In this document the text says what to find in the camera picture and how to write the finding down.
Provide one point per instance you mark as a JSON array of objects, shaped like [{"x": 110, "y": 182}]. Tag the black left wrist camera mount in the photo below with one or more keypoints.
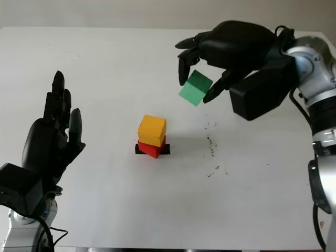
[{"x": 18, "y": 186}]

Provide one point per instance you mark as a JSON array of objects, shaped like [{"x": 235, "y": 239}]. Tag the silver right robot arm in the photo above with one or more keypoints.
[{"x": 323, "y": 86}]

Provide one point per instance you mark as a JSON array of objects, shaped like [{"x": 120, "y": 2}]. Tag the green cube block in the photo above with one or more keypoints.
[{"x": 195, "y": 90}]

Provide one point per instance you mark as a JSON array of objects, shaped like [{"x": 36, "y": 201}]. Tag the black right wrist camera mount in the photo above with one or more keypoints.
[{"x": 260, "y": 94}]

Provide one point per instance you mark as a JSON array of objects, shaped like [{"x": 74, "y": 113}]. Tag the black tape strip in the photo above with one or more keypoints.
[{"x": 167, "y": 150}]

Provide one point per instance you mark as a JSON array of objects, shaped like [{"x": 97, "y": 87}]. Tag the yellow cube block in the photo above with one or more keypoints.
[{"x": 151, "y": 130}]

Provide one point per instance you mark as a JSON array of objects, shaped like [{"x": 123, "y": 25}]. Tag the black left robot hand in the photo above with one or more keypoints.
[{"x": 39, "y": 149}]

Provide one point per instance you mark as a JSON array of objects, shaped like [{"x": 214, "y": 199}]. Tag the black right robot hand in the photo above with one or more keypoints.
[{"x": 236, "y": 47}]

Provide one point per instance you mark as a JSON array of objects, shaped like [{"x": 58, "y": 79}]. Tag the red cube block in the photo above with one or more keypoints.
[{"x": 151, "y": 151}]

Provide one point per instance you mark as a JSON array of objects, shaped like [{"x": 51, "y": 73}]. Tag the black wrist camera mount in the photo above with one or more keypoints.
[
  {"x": 260, "y": 94},
  {"x": 18, "y": 186}
]

